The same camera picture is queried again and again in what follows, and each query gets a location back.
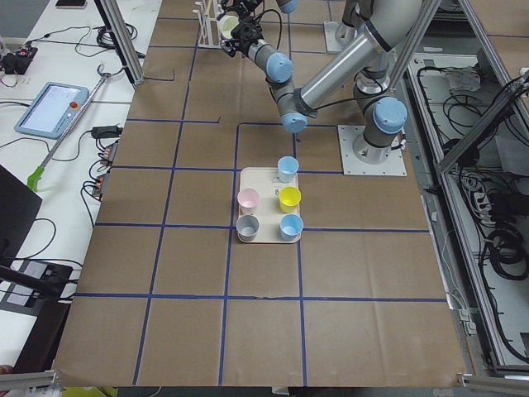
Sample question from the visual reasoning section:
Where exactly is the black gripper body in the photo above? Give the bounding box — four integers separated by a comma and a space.
225, 0, 263, 19
225, 23, 261, 56

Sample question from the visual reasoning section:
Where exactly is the white plastic cup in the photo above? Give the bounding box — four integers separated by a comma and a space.
217, 15, 239, 40

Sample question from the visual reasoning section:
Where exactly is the light blue plastic cup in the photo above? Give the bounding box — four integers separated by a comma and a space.
277, 155, 299, 184

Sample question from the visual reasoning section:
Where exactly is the pink plastic cup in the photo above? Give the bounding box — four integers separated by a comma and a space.
237, 188, 260, 214

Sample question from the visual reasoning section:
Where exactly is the yellow plastic cup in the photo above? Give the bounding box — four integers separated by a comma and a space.
279, 186, 302, 213

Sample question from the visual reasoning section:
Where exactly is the grey plastic cup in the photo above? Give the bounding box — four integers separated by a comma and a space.
236, 214, 260, 242

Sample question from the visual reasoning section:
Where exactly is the beige plastic tray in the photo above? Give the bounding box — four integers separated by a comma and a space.
238, 167, 301, 244

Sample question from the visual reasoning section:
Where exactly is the black power adapter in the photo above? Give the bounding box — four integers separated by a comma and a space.
91, 126, 123, 139

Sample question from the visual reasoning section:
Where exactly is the smartphone on table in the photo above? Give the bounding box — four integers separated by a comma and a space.
55, 0, 88, 9

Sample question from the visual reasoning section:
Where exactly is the blue teach pendant tablet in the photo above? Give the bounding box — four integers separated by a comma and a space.
14, 82, 89, 139

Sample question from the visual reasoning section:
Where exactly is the metal reacher grabber tool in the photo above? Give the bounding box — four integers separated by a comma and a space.
15, 65, 112, 192

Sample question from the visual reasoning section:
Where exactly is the black monitor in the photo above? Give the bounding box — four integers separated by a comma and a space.
0, 166, 42, 265

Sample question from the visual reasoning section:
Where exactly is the white wire cup rack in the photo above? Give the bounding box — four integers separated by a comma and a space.
193, 0, 222, 50

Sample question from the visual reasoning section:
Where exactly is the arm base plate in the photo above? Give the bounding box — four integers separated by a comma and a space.
337, 125, 407, 177
323, 22, 355, 54

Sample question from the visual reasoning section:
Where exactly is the aluminium frame post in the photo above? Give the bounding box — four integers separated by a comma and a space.
94, 0, 145, 87

